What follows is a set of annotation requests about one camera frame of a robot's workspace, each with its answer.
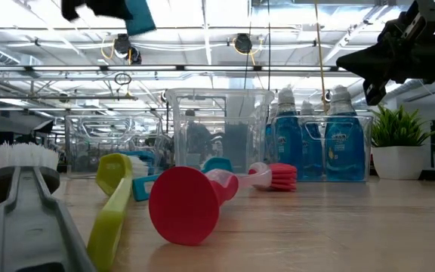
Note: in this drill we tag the silver ventilation duct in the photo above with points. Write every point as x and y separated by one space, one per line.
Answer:
402 92

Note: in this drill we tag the person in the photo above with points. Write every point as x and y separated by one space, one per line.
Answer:
196 138

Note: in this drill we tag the red white suction-cup dish brush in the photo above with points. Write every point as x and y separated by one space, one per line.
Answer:
183 206

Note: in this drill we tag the green plant in white pot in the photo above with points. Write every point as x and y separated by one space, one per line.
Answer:
397 162

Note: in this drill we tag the tall clear plastic bin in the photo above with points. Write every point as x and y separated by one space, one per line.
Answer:
240 113

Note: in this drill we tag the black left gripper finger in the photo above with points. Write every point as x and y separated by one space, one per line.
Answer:
104 7

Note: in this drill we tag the grey dish brush white bristles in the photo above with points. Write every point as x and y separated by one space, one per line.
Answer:
28 226

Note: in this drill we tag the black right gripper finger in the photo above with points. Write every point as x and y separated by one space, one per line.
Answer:
376 62
375 90

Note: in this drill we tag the black ceiling light track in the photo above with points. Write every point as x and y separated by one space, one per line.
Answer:
179 68

